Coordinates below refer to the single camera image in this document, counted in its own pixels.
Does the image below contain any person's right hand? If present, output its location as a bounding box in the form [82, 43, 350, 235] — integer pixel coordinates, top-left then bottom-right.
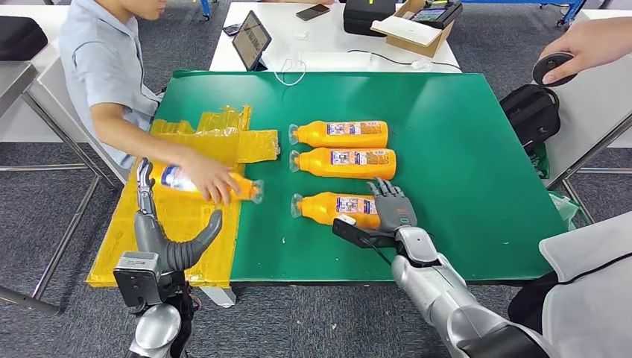
[177, 148, 243, 206]
[540, 17, 622, 85]

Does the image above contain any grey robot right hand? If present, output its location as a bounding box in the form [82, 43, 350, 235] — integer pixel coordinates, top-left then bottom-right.
[367, 177, 419, 233]

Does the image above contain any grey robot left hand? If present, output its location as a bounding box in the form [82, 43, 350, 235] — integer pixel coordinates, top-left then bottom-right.
[133, 157, 224, 274]

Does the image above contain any orange detergent bottle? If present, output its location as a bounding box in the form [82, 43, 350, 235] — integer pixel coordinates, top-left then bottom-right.
[288, 147, 397, 180]
[288, 119, 390, 149]
[290, 191, 384, 230]
[146, 162, 265, 205]

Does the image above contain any black round disc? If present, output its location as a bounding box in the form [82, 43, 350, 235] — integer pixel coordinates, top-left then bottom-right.
[532, 51, 578, 89]

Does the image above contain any yellow taped cardboard sheet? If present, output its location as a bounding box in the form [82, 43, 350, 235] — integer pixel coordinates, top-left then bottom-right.
[86, 104, 282, 289]

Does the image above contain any white side table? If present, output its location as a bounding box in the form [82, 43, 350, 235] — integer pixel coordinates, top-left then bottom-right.
[0, 4, 132, 185]
[531, 8, 632, 186]

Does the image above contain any green table board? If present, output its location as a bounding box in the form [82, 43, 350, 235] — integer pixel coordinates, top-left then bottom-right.
[154, 69, 568, 288]

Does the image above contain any white table leg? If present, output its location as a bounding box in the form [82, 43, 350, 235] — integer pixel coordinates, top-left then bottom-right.
[200, 286, 238, 310]

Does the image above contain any black backpack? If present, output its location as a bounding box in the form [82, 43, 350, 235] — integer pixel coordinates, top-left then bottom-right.
[499, 84, 560, 157]

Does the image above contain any black tablet on stand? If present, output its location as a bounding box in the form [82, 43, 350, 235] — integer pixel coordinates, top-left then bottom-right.
[232, 10, 274, 72]

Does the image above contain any black terminal with screen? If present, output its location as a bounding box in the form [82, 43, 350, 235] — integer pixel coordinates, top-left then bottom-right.
[409, 0, 464, 31]

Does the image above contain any person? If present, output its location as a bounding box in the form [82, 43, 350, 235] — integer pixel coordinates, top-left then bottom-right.
[507, 211, 632, 358]
[58, 0, 243, 206]

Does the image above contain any brown cardboard box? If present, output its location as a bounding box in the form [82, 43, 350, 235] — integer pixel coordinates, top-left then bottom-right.
[370, 0, 456, 59]

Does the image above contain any pale green plastic bag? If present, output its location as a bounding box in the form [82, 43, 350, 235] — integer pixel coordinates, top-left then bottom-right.
[548, 189, 581, 237]

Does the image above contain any white booklet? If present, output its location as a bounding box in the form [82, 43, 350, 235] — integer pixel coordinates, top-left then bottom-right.
[370, 16, 444, 48]

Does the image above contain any white desk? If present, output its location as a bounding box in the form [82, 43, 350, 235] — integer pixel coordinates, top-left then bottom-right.
[209, 1, 463, 74]

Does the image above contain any black smartphone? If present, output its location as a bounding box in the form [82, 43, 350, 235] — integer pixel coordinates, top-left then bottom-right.
[295, 3, 331, 22]

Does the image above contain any black carrying case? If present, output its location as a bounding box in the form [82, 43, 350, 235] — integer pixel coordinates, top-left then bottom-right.
[343, 0, 397, 38]

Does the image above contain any black cushion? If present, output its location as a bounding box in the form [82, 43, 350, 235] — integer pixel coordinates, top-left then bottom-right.
[0, 16, 49, 62]

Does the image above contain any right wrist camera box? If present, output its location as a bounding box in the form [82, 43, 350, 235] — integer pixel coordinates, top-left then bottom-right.
[332, 213, 399, 251]

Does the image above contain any white cable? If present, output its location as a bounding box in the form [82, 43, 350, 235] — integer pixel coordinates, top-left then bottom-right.
[273, 58, 308, 87]

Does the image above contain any grey metal table frame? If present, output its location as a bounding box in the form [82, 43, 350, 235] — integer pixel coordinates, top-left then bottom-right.
[0, 61, 119, 317]
[544, 112, 632, 228]

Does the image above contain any black cable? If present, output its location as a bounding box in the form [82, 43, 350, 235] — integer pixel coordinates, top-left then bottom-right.
[347, 48, 463, 71]

